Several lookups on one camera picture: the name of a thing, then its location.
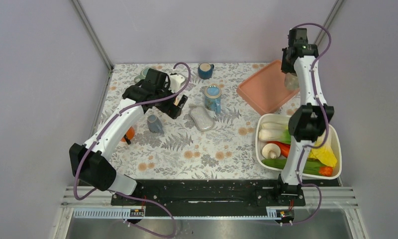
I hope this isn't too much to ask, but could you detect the dark teal ribbed mug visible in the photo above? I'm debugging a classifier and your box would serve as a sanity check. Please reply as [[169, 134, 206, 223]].
[[198, 63, 214, 80]]

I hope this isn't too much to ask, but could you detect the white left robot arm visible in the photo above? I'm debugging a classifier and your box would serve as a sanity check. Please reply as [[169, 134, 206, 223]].
[[69, 69, 190, 205]]

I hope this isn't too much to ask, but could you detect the light green speckled mug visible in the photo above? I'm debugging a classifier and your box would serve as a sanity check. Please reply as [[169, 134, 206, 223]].
[[134, 67, 153, 83]]

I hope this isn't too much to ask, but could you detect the grey ribbed mug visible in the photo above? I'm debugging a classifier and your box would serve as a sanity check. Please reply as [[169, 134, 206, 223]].
[[147, 115, 164, 134]]

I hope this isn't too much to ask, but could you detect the white vegetable bin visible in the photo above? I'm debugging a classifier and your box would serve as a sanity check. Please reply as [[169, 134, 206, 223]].
[[255, 114, 342, 180]]

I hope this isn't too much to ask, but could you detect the white mushroom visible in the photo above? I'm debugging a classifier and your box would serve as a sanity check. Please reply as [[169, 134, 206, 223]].
[[261, 143, 281, 159]]

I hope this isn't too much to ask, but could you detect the cream white mug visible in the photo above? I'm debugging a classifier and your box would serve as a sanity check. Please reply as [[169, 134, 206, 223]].
[[284, 73, 299, 91]]

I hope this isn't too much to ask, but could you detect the salmon pink tray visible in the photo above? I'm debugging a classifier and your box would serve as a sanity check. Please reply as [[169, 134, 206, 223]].
[[236, 60, 299, 115]]

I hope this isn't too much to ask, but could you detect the blue butterfly mug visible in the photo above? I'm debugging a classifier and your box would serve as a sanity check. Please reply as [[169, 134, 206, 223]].
[[204, 84, 222, 114]]

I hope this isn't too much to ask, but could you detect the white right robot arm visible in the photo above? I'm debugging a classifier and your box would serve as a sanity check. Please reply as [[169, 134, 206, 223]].
[[273, 24, 334, 205]]

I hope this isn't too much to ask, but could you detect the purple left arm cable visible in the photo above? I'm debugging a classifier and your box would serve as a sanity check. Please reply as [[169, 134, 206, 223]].
[[73, 62, 192, 239]]

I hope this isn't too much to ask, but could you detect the green cucumber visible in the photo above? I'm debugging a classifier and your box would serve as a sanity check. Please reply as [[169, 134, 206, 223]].
[[262, 159, 324, 176]]

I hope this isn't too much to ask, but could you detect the orange mug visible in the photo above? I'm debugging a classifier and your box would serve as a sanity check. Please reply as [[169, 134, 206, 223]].
[[120, 127, 135, 145]]

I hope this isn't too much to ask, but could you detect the red tomato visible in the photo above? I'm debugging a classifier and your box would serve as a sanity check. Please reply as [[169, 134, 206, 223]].
[[318, 166, 333, 177]]

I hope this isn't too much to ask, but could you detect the white bok choy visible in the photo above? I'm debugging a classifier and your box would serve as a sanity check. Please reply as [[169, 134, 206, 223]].
[[258, 122, 291, 144]]

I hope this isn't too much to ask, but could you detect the floral patterned table mat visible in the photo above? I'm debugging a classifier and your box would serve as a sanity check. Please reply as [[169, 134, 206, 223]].
[[109, 63, 278, 179]]

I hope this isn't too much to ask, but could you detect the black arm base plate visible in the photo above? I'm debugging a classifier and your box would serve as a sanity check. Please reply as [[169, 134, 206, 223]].
[[111, 179, 290, 217]]

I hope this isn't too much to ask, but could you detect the orange carrot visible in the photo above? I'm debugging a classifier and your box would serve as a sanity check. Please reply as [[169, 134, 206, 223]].
[[268, 141, 290, 158]]

